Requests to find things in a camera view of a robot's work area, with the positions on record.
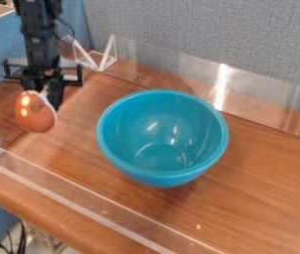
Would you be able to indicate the clear acrylic back barrier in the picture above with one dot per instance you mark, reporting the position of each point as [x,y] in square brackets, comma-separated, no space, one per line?
[241,93]

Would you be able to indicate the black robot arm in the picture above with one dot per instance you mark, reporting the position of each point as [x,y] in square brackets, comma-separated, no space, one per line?
[39,15]

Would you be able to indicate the clear acrylic left barrier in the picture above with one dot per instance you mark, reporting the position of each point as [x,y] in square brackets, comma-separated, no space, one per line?
[7,99]

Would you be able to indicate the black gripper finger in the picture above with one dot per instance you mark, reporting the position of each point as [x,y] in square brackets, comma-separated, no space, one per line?
[29,84]
[55,92]

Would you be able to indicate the blue plastic bowl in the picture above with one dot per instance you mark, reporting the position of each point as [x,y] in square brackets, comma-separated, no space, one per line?
[162,136]

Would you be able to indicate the clear acrylic corner bracket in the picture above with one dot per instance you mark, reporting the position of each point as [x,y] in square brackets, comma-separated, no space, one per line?
[92,59]

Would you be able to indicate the brown white toy mushroom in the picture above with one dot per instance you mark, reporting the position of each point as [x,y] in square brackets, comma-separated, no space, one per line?
[34,112]

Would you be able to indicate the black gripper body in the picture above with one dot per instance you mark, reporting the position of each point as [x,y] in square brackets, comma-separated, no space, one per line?
[66,70]

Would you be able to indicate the clear acrylic barrier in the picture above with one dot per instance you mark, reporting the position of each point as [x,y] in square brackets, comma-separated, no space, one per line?
[241,93]
[7,99]
[153,234]

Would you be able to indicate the clear acrylic front barrier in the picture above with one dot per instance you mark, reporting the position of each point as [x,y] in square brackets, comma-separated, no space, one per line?
[153,234]

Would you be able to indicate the blue partition panel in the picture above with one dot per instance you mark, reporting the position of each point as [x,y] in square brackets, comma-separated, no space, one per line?
[11,38]

